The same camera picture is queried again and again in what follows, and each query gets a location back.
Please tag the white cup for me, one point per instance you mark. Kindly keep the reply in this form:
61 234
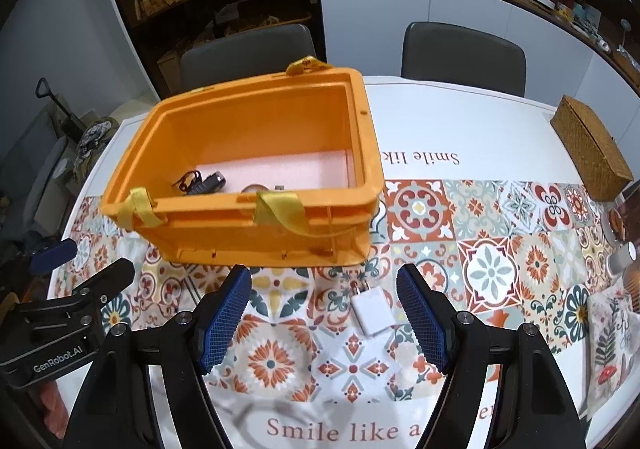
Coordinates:
622 259

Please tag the person's left hand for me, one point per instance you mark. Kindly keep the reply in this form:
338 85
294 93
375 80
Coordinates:
55 404

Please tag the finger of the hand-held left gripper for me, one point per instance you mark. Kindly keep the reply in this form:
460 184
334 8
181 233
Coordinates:
52 254
112 276

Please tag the patterned tablecloth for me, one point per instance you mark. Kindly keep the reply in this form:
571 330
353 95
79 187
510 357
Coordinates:
450 229

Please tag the woven wicker basket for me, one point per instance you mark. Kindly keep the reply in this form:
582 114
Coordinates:
590 149

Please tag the white translucent round object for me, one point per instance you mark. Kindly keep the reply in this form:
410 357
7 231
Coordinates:
253 189

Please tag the plate with snacks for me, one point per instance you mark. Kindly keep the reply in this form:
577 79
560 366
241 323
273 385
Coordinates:
615 221

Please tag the white charger plug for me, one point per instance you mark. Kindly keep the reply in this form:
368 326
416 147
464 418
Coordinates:
372 313

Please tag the orange plastic storage box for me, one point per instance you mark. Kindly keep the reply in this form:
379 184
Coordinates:
250 129

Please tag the camouflage bag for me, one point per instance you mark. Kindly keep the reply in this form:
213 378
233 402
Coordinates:
95 139

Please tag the leaf printed cloth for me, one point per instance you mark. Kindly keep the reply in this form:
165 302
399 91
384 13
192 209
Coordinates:
610 339

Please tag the pink foam sheet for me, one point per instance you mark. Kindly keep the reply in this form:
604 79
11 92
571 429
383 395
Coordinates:
300 169

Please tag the grey upholstered chair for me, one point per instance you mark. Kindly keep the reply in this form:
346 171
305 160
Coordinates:
250 54
462 59

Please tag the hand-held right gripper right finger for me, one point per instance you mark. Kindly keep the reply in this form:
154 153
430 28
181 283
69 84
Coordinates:
422 319

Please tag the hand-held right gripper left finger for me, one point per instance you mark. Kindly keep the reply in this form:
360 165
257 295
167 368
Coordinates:
225 319

